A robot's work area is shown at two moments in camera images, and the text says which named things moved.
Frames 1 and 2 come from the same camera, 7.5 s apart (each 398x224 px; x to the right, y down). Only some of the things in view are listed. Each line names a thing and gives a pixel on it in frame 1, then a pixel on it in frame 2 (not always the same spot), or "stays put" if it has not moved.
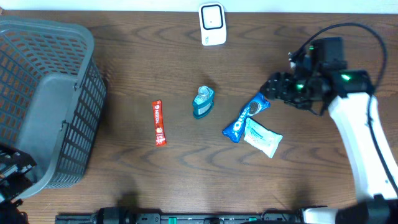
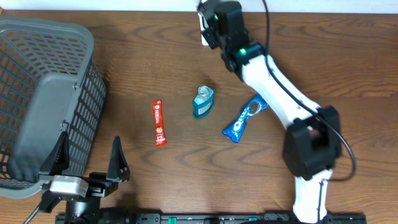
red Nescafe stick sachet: [159, 129] stays put
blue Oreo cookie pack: [235, 132] stays put
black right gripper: [280, 82] -> [209, 35]
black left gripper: [10, 170] -> [99, 188]
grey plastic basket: [52, 93] stays put
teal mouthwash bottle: [202, 103] stays put
